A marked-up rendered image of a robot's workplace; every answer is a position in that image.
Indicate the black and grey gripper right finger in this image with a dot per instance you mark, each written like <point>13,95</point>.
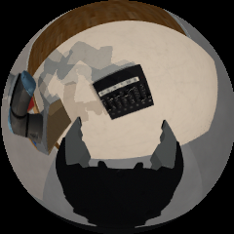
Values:
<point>167,158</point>

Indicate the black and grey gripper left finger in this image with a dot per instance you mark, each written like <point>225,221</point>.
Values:
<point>72,156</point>

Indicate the black lighting desk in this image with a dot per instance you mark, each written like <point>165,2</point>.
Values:
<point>124,92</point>

